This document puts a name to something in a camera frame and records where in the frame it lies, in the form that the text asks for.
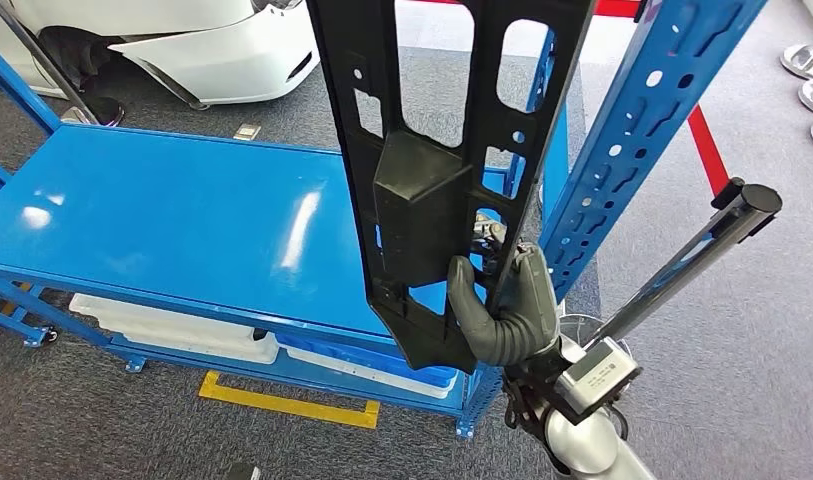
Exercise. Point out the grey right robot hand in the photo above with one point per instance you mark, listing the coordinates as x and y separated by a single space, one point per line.
535 291

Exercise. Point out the black plastic frame part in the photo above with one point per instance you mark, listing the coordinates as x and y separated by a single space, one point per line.
419 218

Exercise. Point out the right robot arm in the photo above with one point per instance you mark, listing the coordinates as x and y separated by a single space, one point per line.
591 450

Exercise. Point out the blue metal shelf rack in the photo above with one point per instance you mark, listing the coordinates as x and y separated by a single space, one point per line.
148 218

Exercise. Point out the white plastic tray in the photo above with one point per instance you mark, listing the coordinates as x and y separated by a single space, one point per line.
379 385
148 311
234 351

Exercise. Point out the blue plastic bin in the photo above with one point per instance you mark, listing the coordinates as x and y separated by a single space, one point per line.
340 351

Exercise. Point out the red barrier belt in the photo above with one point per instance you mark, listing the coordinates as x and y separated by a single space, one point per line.
711 156
614 6

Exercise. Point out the silver floor socket plate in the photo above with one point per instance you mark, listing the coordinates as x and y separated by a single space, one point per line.
247 132

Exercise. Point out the white car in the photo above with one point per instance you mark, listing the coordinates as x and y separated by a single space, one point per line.
214 53

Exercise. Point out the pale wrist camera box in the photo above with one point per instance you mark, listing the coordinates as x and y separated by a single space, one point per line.
595 378

